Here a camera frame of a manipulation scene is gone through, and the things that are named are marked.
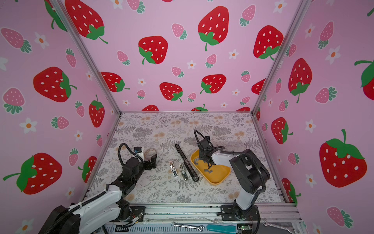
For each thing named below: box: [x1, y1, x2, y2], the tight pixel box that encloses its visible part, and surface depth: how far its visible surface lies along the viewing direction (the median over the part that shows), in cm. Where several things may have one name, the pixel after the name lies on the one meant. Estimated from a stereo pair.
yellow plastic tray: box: [190, 149, 232, 185], surface depth 90 cm
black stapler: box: [174, 143, 200, 182], surface depth 92 cm
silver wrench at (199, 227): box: [170, 221, 205, 233], surface depth 72 cm
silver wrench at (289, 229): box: [262, 218, 295, 234], surface depth 72 cm
